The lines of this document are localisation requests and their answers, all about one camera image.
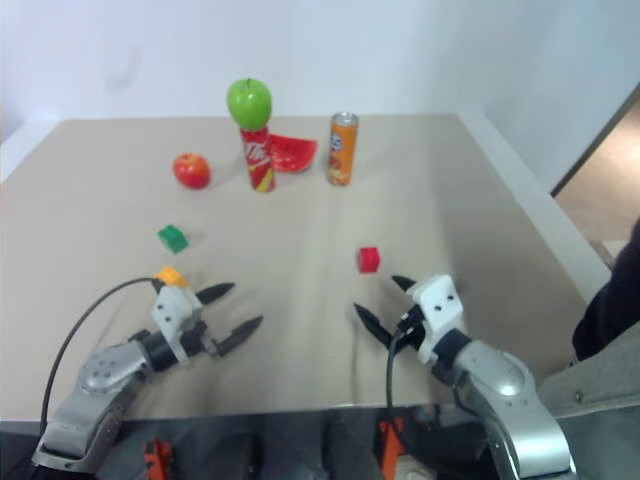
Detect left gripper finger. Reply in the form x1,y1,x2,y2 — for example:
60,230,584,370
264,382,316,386
217,315,265,358
196,282,237,307

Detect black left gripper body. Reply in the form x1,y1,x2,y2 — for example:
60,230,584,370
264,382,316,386
179,320,225,364

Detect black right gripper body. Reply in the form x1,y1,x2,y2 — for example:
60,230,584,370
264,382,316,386
391,302,427,352

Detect red cube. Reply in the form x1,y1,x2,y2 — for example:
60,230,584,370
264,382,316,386
357,246,382,275

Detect yellow cube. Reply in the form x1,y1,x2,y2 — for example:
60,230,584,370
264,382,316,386
155,266,190,289

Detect green cube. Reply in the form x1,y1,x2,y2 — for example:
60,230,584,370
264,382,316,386
157,224,190,255

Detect orange and black clamp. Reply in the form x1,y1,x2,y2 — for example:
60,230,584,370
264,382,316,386
375,418,407,480
142,437,177,480

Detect red apple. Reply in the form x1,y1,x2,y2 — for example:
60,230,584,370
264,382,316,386
172,152,212,190

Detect red cola can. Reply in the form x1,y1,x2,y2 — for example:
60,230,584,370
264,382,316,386
240,124,277,194

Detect orange soda can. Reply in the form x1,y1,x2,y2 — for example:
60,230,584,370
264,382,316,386
327,112,360,187

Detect red watermelon slice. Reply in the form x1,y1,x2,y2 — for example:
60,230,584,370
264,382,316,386
268,133,319,174

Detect green apple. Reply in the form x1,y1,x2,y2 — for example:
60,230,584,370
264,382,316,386
227,77,274,129

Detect person's dark sleeved arm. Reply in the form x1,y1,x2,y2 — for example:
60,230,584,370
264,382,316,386
571,239,640,362

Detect grey cloth garment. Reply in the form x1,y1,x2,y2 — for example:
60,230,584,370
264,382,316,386
541,327,640,480

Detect brown wooden door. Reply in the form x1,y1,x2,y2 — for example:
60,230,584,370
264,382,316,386
549,81,640,241

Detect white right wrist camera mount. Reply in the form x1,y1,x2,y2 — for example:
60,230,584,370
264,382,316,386
406,273,464,365

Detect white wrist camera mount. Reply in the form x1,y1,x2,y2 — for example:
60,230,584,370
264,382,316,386
151,284,205,367
406,273,464,365

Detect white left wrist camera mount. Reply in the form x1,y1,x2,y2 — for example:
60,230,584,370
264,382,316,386
151,284,205,367

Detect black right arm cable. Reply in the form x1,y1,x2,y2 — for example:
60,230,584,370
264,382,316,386
383,319,416,451

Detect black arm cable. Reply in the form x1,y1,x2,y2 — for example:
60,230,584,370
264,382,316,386
40,277,162,429
383,319,416,451

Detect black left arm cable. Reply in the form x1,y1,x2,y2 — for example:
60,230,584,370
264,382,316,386
40,277,162,429

